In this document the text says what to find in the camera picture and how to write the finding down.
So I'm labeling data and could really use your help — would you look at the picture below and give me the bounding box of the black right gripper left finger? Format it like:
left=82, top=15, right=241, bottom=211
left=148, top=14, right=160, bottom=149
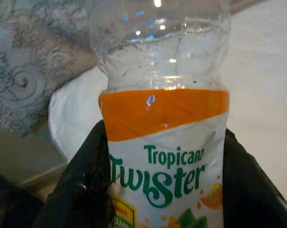
left=34, top=118, right=113, bottom=228

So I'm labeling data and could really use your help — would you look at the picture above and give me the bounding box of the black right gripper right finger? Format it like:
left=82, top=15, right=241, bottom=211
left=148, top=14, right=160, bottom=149
left=222, top=128, right=287, bottom=228

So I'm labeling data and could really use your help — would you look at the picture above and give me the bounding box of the Tropicana Twister plastic bottle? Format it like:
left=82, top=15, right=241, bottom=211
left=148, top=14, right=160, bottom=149
left=88, top=0, right=231, bottom=228

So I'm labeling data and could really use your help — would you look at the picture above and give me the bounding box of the white quilted mattress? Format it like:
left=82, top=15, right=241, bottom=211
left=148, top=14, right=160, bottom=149
left=48, top=0, right=287, bottom=214

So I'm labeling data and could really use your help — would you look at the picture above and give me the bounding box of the floral printed headboard cushion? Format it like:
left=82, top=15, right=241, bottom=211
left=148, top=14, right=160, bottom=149
left=0, top=0, right=99, bottom=138

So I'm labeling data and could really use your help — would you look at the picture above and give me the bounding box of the beige padded bed rail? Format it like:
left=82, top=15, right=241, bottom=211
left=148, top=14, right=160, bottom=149
left=0, top=123, right=68, bottom=188

